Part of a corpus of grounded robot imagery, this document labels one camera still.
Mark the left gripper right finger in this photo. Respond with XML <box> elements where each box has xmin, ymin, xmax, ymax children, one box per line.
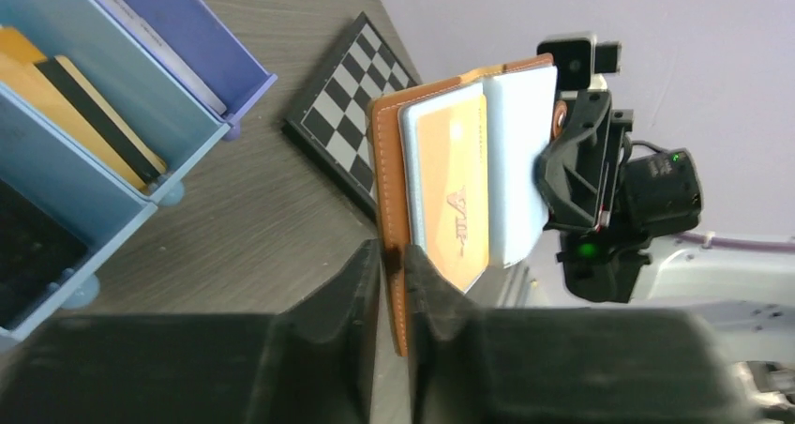
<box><xmin>403</xmin><ymin>246</ymin><xmax>755</xmax><ymax>423</ymax></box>

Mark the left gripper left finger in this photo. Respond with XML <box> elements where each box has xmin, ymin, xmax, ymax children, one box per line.
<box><xmin>1</xmin><ymin>240</ymin><xmax>381</xmax><ymax>423</ymax></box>

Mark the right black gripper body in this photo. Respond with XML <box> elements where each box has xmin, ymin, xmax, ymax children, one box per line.
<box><xmin>556</xmin><ymin>105</ymin><xmax>703</xmax><ymax>303</ymax></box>

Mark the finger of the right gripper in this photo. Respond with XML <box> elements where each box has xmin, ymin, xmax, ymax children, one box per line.
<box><xmin>534</xmin><ymin>90</ymin><xmax>612</xmax><ymax>232</ymax></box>

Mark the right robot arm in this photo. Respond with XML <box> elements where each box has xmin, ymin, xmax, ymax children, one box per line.
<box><xmin>537</xmin><ymin>90</ymin><xmax>794</xmax><ymax>365</ymax></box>

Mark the black white checkerboard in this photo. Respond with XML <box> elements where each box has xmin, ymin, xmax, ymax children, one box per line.
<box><xmin>282</xmin><ymin>12</ymin><xmax>417</xmax><ymax>220</ymax></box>

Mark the blue three-compartment organizer box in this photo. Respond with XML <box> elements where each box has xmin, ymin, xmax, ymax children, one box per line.
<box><xmin>1</xmin><ymin>0</ymin><xmax>277</xmax><ymax>349</ymax></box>

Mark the black item in box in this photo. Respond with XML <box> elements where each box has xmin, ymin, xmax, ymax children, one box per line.
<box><xmin>1</xmin><ymin>182</ymin><xmax>87</xmax><ymax>329</ymax></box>

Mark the white item in box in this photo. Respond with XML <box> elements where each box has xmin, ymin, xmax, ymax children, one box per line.
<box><xmin>97</xmin><ymin>0</ymin><xmax>227</xmax><ymax>115</ymax></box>

